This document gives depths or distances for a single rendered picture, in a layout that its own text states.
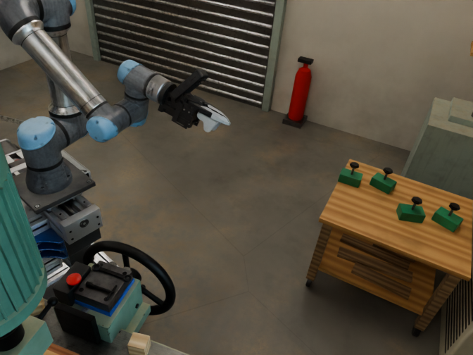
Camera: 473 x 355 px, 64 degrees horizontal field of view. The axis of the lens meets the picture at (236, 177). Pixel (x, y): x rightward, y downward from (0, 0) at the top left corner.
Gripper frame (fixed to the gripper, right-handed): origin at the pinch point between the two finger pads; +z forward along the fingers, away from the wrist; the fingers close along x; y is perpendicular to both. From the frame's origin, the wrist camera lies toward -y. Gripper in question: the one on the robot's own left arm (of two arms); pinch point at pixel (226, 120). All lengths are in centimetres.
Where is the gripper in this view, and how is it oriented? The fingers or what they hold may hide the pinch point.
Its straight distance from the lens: 105.9
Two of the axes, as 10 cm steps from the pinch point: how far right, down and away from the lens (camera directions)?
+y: -4.1, 8.3, 3.8
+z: 8.4, 5.0, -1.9
